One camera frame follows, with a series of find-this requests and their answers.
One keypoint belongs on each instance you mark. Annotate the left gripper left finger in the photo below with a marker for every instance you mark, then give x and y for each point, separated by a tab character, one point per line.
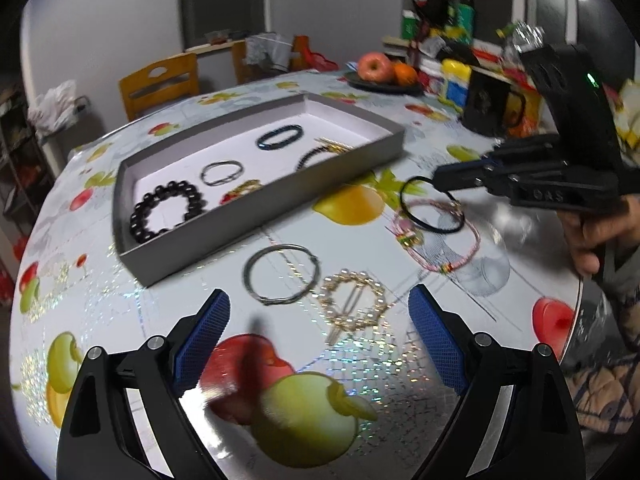
98	438

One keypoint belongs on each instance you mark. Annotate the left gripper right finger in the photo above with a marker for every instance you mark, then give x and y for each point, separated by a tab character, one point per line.
539	438

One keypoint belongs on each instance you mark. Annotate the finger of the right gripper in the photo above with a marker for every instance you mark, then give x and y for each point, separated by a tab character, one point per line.
456	181
478	165

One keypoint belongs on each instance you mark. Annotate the round pearl hair clip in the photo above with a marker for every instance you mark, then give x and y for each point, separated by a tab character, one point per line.
351	301

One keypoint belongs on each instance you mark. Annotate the thin silver bangle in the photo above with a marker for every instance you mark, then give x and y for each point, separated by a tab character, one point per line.
281	274

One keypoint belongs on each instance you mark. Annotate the red bead gold jewelry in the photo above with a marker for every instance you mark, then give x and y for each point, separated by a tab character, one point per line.
247	187

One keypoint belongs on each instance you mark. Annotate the person's right hand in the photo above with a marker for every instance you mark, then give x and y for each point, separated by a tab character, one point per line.
583	236

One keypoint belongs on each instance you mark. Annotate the black mug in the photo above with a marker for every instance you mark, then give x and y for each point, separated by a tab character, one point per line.
486	103

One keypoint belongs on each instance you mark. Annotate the yellow lid bottle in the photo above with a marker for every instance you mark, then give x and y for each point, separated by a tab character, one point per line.
455	83

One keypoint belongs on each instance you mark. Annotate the orange fruit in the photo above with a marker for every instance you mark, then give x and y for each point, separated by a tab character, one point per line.
405	75

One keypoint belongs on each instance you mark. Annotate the white pearl hair clip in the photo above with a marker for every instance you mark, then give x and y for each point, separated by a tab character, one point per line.
334	146

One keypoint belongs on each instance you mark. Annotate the red apple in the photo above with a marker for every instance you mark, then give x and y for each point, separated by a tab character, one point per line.
375	67

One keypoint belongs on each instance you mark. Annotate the black fruit plate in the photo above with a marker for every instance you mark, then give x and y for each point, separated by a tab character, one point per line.
355	81

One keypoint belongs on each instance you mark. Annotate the fruit pattern tablecloth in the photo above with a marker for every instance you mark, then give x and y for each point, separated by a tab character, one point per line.
75	293

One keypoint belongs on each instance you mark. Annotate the grey checked cloth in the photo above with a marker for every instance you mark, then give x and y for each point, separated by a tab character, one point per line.
269	51

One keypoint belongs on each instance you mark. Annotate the grey cardboard tray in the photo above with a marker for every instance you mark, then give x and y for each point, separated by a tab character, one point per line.
276	143

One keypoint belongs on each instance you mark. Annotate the right wooden chair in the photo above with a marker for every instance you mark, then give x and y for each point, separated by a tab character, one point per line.
245	74

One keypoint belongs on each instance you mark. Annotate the wooden chair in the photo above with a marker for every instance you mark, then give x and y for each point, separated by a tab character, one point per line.
245	74
167	80

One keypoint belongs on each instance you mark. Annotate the metal storage shelf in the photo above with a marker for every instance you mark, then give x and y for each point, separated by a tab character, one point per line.
26	179

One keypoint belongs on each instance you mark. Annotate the left wooden chair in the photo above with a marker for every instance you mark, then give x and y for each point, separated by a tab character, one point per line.
167	80

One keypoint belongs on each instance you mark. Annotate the white plastic bag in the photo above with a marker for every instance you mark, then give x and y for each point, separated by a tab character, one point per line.
55	110

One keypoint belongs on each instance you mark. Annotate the window with white frame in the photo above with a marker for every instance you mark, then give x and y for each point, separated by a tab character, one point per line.
211	22

